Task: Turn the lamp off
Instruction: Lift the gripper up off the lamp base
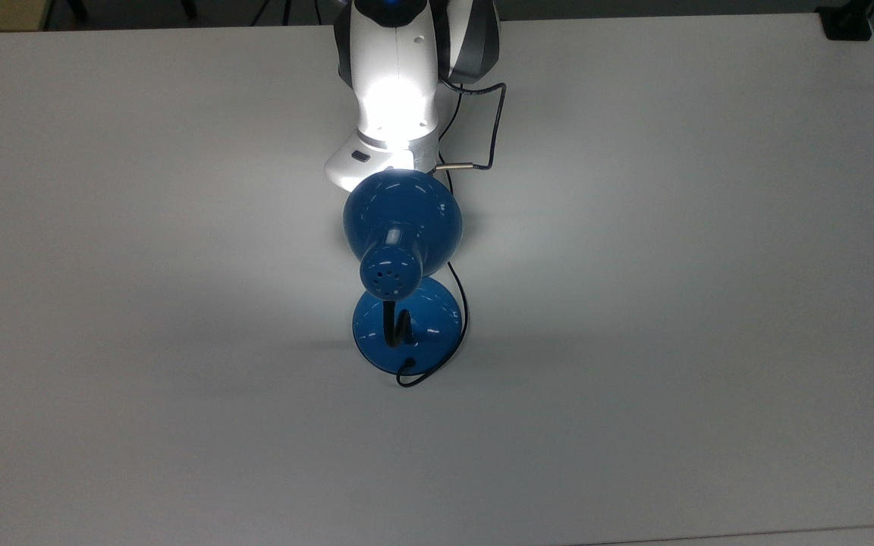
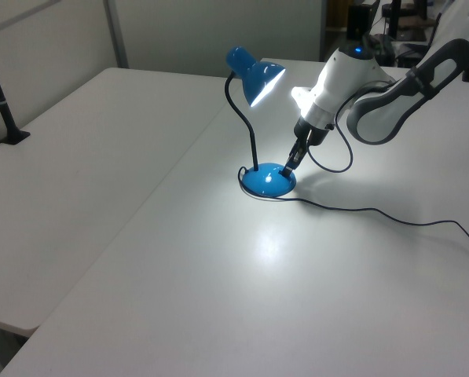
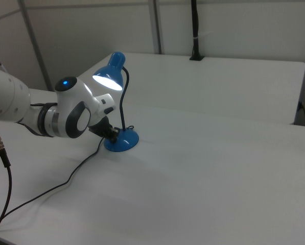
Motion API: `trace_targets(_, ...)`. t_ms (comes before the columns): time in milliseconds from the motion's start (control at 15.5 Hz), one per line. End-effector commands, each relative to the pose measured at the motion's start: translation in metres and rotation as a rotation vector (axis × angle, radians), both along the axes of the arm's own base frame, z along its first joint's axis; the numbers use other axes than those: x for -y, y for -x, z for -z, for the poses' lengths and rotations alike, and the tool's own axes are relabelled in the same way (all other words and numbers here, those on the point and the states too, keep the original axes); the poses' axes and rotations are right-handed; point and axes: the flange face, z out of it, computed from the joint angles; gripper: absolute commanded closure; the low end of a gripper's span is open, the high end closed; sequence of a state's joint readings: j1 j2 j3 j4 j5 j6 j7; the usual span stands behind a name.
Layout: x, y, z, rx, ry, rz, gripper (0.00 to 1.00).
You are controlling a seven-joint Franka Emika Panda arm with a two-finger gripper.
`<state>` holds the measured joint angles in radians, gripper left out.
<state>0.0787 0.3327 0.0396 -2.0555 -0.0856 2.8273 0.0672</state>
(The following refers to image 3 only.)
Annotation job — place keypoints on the Franka gripper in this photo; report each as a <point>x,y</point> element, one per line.
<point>105,103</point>

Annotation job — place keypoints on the blue gooseneck desk lamp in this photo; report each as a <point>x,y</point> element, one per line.
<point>124,139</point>

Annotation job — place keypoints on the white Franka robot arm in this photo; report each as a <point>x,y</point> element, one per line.
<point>65,109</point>

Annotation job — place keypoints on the grey metal partition post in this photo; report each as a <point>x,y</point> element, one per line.
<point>156,25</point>

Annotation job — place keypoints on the black clamped camera pole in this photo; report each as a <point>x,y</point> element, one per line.
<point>196,28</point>

